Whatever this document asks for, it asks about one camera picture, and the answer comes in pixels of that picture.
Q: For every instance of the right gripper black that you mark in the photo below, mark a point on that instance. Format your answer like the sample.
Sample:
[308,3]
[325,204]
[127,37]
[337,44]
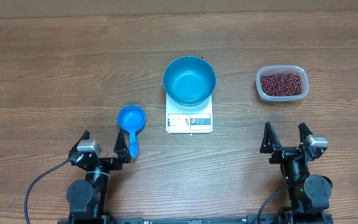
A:
[270,145]

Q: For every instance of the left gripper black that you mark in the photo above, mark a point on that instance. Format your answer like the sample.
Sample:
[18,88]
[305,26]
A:
[119,148]

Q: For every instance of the blue plastic measuring scoop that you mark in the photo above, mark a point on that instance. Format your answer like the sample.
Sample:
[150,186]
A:
[131,119]

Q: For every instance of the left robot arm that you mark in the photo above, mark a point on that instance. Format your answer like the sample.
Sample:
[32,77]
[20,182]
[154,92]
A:
[87,197]

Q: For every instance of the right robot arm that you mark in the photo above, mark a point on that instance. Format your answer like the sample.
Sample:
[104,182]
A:
[308,194]

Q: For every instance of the white digital kitchen scale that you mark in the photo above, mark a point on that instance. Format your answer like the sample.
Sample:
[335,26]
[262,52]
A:
[189,120]

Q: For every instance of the teal metal bowl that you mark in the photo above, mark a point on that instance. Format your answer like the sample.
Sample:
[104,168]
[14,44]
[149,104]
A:
[189,80]

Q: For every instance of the red beans in container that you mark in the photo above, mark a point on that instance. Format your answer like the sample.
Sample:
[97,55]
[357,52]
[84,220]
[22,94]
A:
[281,84]

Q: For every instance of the clear plastic container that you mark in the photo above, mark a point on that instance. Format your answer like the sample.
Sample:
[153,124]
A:
[282,69]

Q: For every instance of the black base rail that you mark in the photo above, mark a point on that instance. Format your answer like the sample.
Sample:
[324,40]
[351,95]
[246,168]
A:
[249,219]

